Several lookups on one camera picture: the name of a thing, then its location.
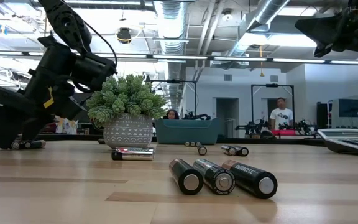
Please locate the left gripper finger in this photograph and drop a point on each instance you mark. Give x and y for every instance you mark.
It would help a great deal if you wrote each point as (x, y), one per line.
(36, 129)
(6, 112)

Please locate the green succulent in grey pot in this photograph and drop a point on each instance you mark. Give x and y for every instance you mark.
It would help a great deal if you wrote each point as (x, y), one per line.
(126, 102)

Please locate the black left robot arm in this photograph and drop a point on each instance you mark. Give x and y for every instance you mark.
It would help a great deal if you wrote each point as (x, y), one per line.
(70, 28)

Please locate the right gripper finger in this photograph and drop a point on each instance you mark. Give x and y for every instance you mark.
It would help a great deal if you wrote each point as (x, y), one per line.
(325, 52)
(328, 28)

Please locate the colourful patterned cloth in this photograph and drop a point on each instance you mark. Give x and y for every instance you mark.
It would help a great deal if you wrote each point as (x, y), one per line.
(65, 126)

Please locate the black background station frame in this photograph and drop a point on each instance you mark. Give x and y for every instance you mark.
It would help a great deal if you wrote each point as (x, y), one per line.
(272, 85)
(172, 81)

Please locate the grey cart with monitor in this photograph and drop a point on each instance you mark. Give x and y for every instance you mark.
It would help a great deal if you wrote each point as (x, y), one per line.
(350, 108)

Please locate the black cabinet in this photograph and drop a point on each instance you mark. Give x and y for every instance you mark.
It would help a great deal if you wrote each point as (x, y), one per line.
(323, 115)

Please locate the white ceiling sensor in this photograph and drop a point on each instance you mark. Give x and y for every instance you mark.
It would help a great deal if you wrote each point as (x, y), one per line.
(227, 15)

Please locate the dark teal plastic bin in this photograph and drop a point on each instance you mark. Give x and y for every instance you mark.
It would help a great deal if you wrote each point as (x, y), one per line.
(186, 132)

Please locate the red tray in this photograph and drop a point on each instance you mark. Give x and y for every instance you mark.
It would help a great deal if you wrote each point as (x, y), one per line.
(283, 132)

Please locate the black ceiling camera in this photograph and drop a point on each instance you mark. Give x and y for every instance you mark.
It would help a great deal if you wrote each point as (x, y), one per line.
(124, 35)

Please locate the person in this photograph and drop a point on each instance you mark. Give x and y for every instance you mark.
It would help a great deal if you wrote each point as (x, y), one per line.
(171, 114)
(281, 116)

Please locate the silver ceiling duct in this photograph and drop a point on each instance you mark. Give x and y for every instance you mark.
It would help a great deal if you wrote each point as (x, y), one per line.
(269, 14)
(171, 25)

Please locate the grey desk calculator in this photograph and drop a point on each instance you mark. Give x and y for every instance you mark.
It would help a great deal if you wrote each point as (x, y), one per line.
(346, 140)

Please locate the LED light bar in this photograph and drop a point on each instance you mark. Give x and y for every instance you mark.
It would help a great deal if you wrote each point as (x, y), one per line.
(179, 57)

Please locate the black background robot arm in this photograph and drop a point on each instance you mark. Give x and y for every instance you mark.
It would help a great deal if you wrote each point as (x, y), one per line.
(250, 127)
(300, 126)
(196, 116)

